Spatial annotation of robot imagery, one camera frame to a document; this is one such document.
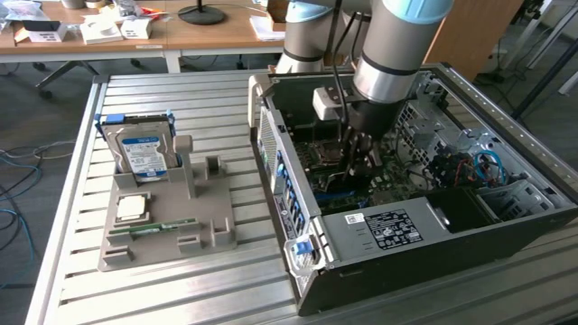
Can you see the wooden desk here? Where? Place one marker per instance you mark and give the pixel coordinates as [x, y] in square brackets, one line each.
[204, 37]

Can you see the open grey PC case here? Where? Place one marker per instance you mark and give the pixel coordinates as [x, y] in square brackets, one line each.
[406, 271]

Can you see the white cardboard box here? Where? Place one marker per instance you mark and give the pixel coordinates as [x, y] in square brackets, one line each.
[102, 32]

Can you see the black and white box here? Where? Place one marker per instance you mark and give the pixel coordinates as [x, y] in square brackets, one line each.
[43, 32]

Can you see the blue case latch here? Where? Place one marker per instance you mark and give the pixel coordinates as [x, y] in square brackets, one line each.
[302, 246]

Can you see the blue expansion slot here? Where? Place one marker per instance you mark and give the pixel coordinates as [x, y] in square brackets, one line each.
[334, 198]

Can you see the hard disk with blue caddy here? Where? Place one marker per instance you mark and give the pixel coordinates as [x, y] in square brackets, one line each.
[141, 149]

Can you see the grey disk bay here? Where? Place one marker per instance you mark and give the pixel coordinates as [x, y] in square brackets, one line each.
[520, 199]

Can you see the wooden cabinet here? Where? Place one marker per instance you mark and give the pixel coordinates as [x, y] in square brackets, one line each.
[475, 34]

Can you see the metal CPU socket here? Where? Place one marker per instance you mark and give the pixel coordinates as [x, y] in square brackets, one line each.
[325, 152]

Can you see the black lamp base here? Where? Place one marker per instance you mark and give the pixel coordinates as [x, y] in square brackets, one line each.
[202, 15]

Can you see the grey power supply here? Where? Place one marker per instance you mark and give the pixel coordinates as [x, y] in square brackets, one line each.
[353, 237]

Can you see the stack of white papers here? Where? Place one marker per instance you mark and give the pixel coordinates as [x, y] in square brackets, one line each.
[266, 30]

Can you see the grey parts rack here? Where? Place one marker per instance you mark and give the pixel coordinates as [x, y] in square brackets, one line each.
[181, 210]

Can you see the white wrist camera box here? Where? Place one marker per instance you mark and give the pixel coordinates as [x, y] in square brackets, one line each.
[328, 103]

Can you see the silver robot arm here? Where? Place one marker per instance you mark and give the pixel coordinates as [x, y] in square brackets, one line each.
[397, 50]

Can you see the silver CPU chip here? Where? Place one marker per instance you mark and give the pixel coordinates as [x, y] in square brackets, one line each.
[131, 207]

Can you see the small white box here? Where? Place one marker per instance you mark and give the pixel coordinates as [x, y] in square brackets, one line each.
[135, 29]

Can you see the green RAM stick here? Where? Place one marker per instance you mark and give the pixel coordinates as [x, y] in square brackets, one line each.
[162, 226]

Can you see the green motherboard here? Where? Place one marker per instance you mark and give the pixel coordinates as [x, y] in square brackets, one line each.
[393, 183]

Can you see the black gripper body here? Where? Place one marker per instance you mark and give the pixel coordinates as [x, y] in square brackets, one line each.
[377, 118]

